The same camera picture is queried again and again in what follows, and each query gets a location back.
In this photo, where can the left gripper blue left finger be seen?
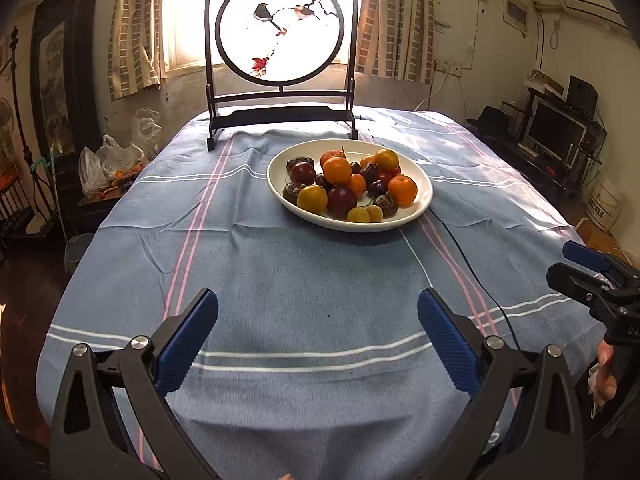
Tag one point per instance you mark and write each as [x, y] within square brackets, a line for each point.
[179, 339]

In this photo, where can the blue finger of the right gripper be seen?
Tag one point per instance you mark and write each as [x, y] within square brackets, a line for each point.
[584, 256]

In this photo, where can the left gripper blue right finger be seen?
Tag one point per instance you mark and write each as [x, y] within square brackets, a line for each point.
[454, 339]

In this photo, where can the large dark red plum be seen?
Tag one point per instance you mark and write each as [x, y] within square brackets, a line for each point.
[341, 200]

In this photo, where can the large orange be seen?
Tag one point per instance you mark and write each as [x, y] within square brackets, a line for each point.
[337, 171]

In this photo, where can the person right hand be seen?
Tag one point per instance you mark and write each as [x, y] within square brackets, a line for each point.
[606, 383]

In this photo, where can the white bucket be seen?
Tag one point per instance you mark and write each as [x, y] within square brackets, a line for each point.
[605, 203]

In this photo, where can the computer monitor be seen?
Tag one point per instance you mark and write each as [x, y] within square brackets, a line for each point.
[556, 133]

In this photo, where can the blue striped tablecloth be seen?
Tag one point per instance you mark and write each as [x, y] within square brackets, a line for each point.
[318, 366]

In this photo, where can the small green lime fruit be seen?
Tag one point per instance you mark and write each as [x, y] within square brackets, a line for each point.
[375, 213]

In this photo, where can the brown wrinkled fruit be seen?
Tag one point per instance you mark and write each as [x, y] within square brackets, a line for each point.
[387, 204]

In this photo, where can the black hat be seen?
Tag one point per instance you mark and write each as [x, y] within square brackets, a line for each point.
[491, 122]

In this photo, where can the mandarin orange right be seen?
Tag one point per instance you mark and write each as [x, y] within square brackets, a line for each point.
[403, 189]

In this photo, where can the small mandarin orange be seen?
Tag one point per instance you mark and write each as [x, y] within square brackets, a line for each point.
[358, 184]

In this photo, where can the yellow orange fruit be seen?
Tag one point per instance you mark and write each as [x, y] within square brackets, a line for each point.
[387, 160]

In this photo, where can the plastic bags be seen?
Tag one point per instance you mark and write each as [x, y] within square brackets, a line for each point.
[113, 163]

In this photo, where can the yellow-green round fruit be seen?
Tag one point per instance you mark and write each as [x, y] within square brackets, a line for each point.
[312, 198]

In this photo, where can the white oval plate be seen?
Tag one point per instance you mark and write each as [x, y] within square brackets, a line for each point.
[361, 157]

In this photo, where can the black coat stand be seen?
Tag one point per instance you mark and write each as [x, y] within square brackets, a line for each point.
[38, 188]

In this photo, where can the right striped curtain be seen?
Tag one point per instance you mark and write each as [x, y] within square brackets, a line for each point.
[396, 39]

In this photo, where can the striped curtain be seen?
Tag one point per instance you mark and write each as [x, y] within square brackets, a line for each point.
[133, 56]
[396, 39]

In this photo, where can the left striped curtain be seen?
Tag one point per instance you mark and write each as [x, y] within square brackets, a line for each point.
[133, 56]

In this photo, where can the dark framed wall painting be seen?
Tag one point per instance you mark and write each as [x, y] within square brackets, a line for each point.
[61, 77]

